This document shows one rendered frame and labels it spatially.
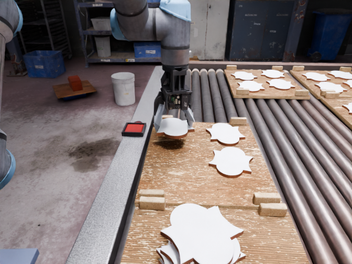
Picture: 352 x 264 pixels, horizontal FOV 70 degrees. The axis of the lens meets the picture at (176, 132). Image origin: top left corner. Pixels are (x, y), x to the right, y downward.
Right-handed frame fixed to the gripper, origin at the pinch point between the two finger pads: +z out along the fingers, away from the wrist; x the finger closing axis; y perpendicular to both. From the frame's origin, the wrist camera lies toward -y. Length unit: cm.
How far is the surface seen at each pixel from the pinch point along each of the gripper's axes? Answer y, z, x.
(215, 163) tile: 14.9, 5.0, 8.6
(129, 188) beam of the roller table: 15.8, 8.7, -15.5
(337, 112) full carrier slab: -7, 5, 69
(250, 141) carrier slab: 4.8, 5.6, 24.7
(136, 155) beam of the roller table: 1.1, 8.2, -12.1
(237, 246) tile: 44.0, 0.3, 0.8
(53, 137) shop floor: -184, 95, -86
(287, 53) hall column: -329, 52, 281
